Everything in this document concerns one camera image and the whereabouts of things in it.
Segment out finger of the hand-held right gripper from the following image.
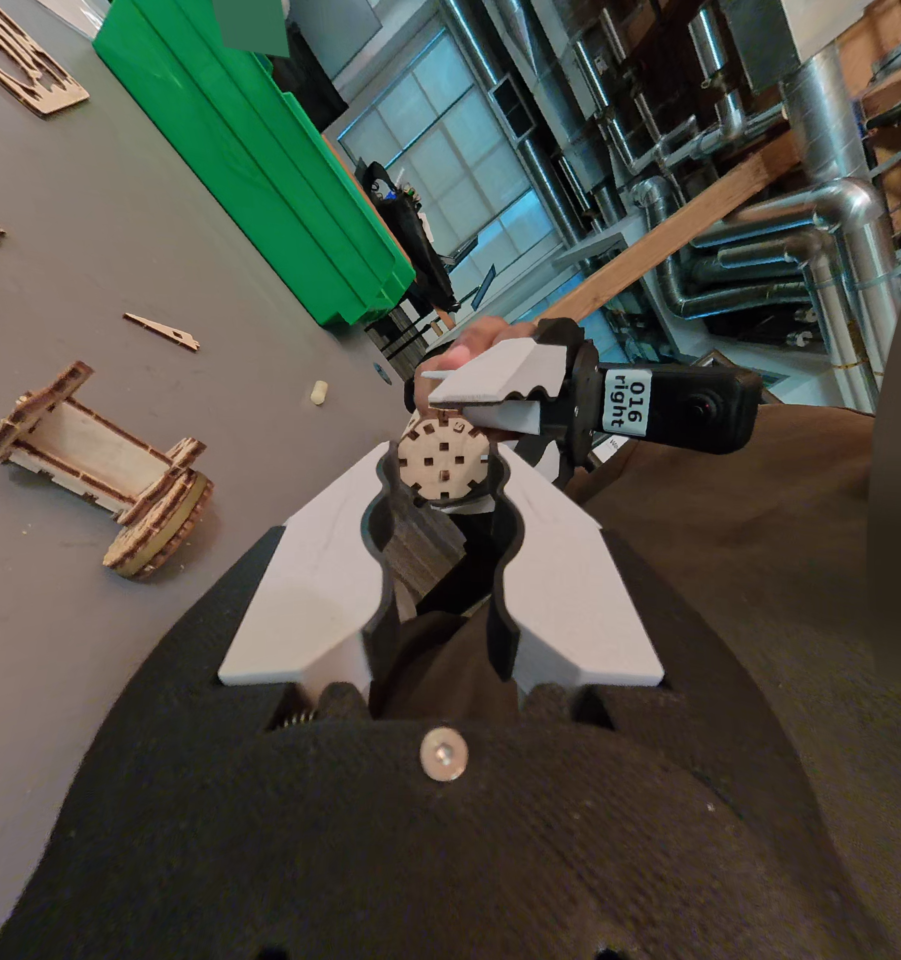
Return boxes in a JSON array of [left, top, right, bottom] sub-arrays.
[[461, 399, 566, 445], [416, 337, 573, 412]]

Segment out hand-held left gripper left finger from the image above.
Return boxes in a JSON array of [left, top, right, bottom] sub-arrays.
[[215, 435, 403, 706]]

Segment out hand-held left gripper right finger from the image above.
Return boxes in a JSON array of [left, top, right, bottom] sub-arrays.
[[485, 441, 666, 712]]

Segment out round wooden gear wheel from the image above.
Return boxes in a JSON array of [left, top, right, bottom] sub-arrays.
[[396, 412, 493, 502]]

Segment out person's right hand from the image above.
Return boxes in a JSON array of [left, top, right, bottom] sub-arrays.
[[407, 313, 540, 414]]

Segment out person's brown shirt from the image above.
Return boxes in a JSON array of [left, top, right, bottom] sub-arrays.
[[371, 405, 901, 960]]

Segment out black bag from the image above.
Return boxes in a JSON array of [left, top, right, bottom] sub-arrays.
[[356, 161, 459, 309]]

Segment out wooden ceiling beam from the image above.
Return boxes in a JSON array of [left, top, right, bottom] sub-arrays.
[[548, 135, 804, 331]]

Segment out large grid window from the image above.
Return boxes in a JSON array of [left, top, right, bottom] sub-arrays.
[[341, 26, 564, 301]]

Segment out pointed wooden piece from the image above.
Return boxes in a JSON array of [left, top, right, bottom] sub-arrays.
[[123, 312, 201, 353]]

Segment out green plastic bin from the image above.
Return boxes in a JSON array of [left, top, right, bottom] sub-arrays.
[[92, 0, 419, 328]]

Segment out silver ventilation ducts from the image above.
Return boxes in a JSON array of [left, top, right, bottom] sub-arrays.
[[435, 0, 901, 410]]

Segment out large flat screen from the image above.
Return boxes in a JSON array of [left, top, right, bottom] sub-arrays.
[[293, 0, 384, 57]]

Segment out wooden sheet with round cutouts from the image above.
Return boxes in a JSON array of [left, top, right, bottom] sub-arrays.
[[0, 0, 92, 119]]

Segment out wooden box frame assembly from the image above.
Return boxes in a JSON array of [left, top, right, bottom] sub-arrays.
[[0, 360, 214, 580]]

